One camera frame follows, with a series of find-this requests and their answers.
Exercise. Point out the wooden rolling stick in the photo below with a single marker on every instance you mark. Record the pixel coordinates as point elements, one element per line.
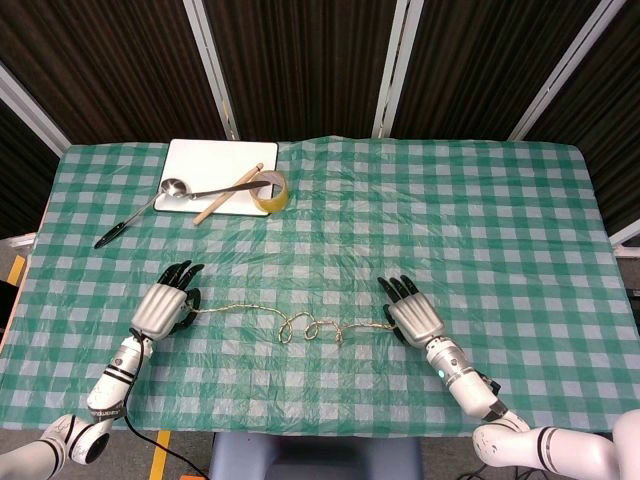
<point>227,192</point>

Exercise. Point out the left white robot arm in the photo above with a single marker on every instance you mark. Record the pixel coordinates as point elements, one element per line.
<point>90,400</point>

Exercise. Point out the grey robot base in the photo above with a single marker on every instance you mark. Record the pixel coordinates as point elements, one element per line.
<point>315,457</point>

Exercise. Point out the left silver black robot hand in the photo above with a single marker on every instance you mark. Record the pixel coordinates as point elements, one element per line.
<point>160,309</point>

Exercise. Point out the white cutting board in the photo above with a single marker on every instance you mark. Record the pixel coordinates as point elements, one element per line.
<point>220,176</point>

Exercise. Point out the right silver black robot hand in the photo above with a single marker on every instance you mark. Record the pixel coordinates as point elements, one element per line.
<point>414,319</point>

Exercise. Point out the green white checkered tablecloth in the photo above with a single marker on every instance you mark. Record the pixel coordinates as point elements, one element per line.
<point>320,280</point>

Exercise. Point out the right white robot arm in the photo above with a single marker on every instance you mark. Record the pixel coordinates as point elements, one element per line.
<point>505,405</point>

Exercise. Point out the yellow floor tape strip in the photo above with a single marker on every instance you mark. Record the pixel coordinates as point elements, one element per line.
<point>161,455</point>
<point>16,270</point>

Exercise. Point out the clear packing tape roll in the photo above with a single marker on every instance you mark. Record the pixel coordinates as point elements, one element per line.
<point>272,192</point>

